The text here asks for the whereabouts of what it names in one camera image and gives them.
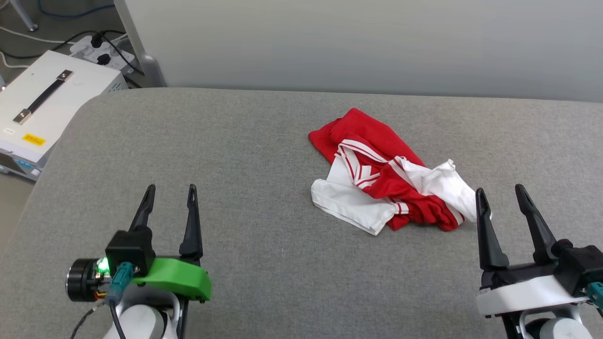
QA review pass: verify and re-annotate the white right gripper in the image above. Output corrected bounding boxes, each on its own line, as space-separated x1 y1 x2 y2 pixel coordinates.
475 184 590 317

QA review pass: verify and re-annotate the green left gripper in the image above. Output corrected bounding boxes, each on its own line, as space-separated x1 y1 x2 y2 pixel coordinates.
128 184 212 302

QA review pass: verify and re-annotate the red and white shirt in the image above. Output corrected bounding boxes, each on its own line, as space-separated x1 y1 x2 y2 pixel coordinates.
309 108 490 236

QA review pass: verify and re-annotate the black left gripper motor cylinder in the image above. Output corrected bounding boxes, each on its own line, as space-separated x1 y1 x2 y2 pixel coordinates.
65 258 102 303

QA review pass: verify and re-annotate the white equipment case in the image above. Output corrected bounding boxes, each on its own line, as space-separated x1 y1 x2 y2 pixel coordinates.
0 50 129 182

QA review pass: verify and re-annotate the grey partition foot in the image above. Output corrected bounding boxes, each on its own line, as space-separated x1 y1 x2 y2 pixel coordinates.
139 53 168 89

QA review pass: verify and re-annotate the white power strip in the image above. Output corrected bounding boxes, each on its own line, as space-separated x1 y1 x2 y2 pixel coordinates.
70 34 136 76

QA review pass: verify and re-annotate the white partition panel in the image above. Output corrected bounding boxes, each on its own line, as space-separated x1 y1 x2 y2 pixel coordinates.
113 0 603 104

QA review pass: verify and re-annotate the grey metal stand leg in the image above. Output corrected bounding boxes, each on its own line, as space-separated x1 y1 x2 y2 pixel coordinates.
8 0 39 32

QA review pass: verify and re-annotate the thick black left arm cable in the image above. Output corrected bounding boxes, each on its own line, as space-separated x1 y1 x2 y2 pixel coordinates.
109 301 129 339

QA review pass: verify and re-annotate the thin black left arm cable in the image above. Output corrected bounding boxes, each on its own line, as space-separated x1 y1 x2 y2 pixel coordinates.
70 304 102 339

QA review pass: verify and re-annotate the black floor power cable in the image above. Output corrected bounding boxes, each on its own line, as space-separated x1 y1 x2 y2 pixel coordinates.
0 30 128 60
97 35 145 77

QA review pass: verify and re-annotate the black case carry handle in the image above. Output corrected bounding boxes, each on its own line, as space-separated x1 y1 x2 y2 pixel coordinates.
13 70 75 125

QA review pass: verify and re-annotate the blue floor cable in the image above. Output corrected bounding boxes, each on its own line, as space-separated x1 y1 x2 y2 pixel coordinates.
38 0 116 20

